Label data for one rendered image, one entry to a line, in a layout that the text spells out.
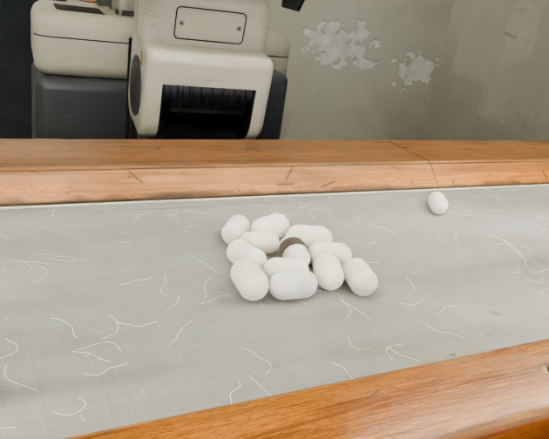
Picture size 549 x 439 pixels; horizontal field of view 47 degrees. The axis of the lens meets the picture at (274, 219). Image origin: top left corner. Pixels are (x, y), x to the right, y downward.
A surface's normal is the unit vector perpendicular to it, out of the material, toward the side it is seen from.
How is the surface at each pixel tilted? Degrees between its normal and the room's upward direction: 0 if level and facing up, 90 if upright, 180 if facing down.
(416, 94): 89
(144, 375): 0
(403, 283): 0
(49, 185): 45
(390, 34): 90
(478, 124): 90
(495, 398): 0
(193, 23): 98
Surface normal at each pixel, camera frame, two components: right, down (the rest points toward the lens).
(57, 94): 0.36, 0.40
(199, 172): 0.40, -0.37
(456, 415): 0.14, -0.92
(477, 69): -0.93, 0.02
